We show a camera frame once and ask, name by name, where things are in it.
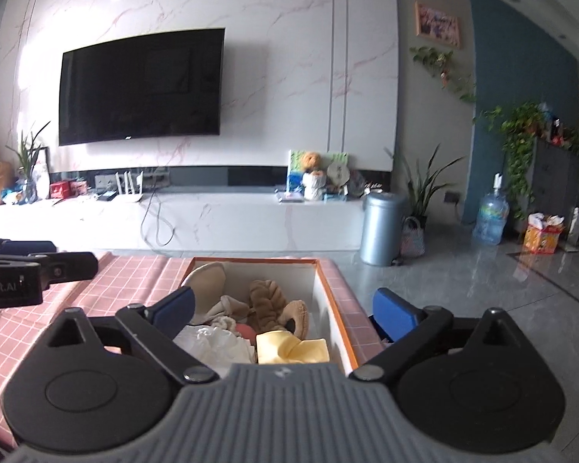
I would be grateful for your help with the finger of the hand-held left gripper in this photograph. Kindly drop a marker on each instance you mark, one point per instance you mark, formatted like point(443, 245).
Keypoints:
point(70, 266)
point(29, 247)

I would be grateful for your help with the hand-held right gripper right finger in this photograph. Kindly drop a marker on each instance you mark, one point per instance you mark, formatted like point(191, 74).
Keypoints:
point(395, 316)

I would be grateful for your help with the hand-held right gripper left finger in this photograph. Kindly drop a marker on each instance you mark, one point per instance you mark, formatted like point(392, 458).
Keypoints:
point(173, 308)

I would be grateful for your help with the white fabric slipper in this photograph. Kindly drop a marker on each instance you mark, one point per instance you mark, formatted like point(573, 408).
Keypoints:
point(205, 279)

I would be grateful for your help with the white cloth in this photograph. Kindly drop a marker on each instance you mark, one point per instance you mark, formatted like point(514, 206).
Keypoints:
point(212, 345)

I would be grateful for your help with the beige fabric piece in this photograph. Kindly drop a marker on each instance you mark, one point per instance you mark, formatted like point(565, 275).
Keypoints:
point(229, 307)

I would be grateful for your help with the orange cardboard box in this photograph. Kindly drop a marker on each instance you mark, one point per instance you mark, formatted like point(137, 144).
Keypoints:
point(330, 308)

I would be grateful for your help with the pink makeup sponge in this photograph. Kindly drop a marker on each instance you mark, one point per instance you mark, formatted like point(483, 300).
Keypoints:
point(245, 333)

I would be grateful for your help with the yellow soft packet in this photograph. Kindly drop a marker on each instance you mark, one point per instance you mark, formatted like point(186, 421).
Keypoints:
point(289, 347)

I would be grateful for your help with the pink checked tablecloth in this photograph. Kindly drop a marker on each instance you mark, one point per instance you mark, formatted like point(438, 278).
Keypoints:
point(14, 328)

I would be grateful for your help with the red gift box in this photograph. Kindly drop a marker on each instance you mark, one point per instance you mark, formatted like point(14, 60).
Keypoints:
point(61, 189)
point(79, 187)

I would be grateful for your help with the woven basket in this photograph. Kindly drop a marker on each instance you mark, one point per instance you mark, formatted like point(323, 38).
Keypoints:
point(412, 238)

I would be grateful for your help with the small black device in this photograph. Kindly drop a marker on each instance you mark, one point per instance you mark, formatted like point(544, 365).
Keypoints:
point(107, 196)

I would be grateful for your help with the green plant in glass vase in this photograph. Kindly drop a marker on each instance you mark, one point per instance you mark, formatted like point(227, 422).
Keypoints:
point(28, 164)

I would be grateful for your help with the grey metal trash can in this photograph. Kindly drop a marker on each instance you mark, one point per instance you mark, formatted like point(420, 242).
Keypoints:
point(382, 229)

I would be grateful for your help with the white router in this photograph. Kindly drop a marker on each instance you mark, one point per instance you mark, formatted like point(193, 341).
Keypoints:
point(128, 195)

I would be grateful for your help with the white marble tv console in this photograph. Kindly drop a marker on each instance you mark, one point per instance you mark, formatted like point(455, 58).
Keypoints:
point(222, 222)

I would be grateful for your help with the tall leafy potted plant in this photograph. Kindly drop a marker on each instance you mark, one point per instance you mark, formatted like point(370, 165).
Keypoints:
point(422, 188)

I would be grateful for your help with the blue water bottle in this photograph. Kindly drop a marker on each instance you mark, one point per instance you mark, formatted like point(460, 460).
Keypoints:
point(491, 217)

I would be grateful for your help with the round paper fan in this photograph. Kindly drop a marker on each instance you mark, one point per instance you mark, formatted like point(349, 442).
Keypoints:
point(338, 176)

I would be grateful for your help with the teddy bear toy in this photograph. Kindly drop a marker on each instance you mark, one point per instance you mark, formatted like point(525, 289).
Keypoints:
point(313, 185)

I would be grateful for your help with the orange gift bag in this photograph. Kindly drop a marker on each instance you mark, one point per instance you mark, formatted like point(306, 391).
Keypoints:
point(543, 238)

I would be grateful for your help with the green picture stand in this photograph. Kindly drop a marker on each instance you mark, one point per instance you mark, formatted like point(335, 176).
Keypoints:
point(294, 173)

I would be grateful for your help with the brown teddy bear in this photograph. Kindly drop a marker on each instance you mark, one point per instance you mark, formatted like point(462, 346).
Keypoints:
point(311, 161)

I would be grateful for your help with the grey cabinet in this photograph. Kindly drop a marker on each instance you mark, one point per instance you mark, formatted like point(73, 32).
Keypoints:
point(557, 178)

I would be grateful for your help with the trailing pothos plant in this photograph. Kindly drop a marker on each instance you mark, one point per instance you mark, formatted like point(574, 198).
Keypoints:
point(518, 140)

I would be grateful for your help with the hanging green vine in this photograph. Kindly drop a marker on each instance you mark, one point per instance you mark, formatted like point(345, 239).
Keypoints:
point(441, 67)

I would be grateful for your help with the black picture frame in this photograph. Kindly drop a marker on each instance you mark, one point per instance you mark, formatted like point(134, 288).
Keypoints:
point(41, 173)

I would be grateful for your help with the black wall television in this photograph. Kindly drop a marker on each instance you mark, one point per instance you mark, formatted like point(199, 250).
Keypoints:
point(140, 87)

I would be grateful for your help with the framed wall picture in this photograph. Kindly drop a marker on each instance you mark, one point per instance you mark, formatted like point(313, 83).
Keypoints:
point(438, 24)

